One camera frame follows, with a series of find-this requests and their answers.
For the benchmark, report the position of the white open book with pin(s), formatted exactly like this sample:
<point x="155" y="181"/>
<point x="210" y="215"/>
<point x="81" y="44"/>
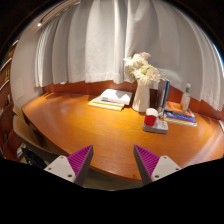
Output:
<point x="116" y="96"/>

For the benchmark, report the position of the white and pink flowers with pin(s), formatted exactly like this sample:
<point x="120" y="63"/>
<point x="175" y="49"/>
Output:
<point x="139" y="68"/>

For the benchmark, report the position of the wooden bookshelf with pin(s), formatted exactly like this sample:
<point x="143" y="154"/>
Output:
<point x="9" y="142"/>

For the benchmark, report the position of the beige chair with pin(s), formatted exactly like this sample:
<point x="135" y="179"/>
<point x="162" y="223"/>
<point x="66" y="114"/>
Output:
<point x="37" y="143"/>

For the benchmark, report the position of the white ceramic vase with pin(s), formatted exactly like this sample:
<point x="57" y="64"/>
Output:
<point x="141" y="100"/>

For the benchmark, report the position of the yellow flat book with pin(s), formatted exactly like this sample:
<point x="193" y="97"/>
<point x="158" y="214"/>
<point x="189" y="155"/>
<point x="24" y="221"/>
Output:
<point x="98" y="102"/>

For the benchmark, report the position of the orange book on stack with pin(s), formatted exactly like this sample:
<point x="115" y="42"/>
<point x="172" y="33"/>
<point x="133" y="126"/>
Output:
<point x="176" y="108"/>

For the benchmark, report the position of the clear plastic bottle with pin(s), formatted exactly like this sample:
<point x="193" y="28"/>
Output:
<point x="186" y="98"/>

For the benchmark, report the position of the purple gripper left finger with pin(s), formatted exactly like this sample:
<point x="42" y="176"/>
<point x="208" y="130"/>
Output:
<point x="74" y="167"/>

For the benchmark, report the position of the upright dark blue books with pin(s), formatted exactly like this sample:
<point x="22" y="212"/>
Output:
<point x="162" y="94"/>

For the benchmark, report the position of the grey power strip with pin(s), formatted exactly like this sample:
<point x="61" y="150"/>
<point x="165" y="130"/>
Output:
<point x="159" y="126"/>

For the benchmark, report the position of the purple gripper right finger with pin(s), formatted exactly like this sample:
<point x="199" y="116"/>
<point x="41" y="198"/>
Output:
<point x="153" y="167"/>

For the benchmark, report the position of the blue book in stack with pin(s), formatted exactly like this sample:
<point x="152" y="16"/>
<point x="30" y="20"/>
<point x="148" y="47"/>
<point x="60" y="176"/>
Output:
<point x="179" y="119"/>

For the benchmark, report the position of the white curtain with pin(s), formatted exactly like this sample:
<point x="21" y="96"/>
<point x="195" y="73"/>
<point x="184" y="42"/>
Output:
<point x="89" y="42"/>

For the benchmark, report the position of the red and white charger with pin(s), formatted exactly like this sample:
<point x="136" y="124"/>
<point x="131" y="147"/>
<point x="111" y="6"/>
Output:
<point x="150" y="116"/>

